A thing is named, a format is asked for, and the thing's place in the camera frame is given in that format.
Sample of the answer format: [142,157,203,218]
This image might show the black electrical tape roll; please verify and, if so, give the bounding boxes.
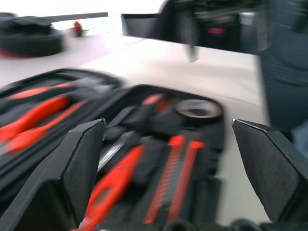
[173,98,222,122]

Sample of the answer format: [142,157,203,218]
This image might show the black round cushion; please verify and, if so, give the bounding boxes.
[0,12,64,59]

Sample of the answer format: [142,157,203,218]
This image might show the hammer with orange black handle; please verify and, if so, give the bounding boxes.
[8,81,77,101]

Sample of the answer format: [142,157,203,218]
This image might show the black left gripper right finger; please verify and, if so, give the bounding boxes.
[231,118,308,224]

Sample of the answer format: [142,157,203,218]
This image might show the black tool case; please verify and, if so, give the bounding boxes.
[0,68,227,231]

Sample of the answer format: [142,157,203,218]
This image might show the orange handled pliers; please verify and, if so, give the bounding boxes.
[0,95,86,156]

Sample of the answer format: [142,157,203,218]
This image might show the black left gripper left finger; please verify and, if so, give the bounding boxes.
[0,118,107,231]

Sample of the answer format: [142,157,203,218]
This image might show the orange tester screwdriver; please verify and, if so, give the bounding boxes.
[78,144,146,231]

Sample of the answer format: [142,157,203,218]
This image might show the black orange screwdriver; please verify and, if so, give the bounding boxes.
[105,93,172,129]
[97,129,145,173]

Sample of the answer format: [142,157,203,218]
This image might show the red green toy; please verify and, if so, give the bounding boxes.
[71,20,85,37]

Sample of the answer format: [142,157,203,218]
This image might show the orange black utility knife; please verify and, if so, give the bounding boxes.
[143,135,206,226]

